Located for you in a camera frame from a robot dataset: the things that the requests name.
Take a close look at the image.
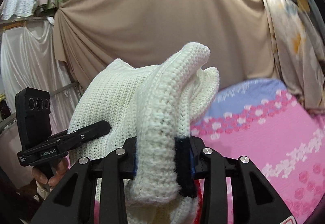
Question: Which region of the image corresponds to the person's left hand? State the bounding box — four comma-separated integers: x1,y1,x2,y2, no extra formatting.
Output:
32,157,69,192

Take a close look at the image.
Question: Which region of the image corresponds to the pink and lilac floral bedsheet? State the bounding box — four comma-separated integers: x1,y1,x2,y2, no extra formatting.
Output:
191,79,324,223

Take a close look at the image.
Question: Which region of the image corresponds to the white red black knit sweater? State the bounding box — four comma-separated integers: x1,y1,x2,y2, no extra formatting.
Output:
68,42,219,223

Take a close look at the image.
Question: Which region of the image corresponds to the beige draped curtain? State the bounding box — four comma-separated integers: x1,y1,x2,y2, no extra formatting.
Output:
53,0,279,88

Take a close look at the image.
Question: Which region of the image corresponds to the white satin curtain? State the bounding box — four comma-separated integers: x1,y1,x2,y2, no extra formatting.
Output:
1,21,80,133

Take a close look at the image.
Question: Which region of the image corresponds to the cream floral curtain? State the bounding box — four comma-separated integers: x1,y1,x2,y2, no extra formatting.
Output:
263,0,324,113

